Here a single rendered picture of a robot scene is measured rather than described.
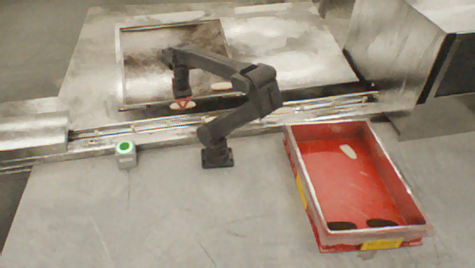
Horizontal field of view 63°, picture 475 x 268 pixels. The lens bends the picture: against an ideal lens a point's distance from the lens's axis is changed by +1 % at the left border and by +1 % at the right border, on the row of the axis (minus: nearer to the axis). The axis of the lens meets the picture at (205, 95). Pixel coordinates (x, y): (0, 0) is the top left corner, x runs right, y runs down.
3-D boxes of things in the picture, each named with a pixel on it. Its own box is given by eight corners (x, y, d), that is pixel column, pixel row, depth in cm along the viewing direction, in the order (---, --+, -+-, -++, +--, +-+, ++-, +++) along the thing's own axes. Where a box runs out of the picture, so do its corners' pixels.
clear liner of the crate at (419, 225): (317, 257, 114) (324, 239, 108) (279, 138, 151) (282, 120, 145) (427, 248, 116) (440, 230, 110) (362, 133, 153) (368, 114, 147)
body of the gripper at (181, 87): (175, 99, 141) (174, 84, 136) (170, 81, 148) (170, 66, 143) (192, 97, 142) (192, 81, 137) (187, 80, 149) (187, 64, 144)
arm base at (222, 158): (202, 169, 141) (234, 167, 141) (201, 153, 135) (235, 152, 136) (200, 151, 147) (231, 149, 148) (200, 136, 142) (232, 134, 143)
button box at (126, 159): (117, 176, 142) (113, 156, 135) (117, 160, 148) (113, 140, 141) (140, 173, 144) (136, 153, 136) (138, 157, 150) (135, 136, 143)
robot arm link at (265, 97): (269, 120, 99) (296, 103, 104) (243, 73, 100) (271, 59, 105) (203, 148, 138) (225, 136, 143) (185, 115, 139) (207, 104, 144)
